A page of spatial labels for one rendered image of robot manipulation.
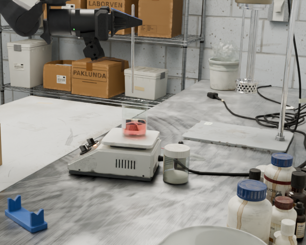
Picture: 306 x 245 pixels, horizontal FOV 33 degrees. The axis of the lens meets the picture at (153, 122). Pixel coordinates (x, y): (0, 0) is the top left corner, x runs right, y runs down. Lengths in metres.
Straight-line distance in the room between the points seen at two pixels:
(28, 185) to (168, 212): 0.32
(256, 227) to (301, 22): 2.75
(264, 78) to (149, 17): 0.88
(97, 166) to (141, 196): 0.15
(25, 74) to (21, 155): 2.49
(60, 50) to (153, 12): 1.04
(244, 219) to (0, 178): 0.60
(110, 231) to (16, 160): 0.45
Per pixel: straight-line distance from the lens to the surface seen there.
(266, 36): 3.55
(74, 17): 1.14
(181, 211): 1.05
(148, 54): 3.80
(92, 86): 3.56
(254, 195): 0.83
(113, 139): 1.18
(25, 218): 1.00
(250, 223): 0.84
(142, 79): 3.50
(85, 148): 1.21
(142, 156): 1.16
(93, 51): 1.13
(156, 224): 0.99
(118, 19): 1.15
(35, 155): 1.36
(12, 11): 1.15
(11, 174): 1.24
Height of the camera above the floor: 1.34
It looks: 15 degrees down
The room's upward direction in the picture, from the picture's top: 2 degrees clockwise
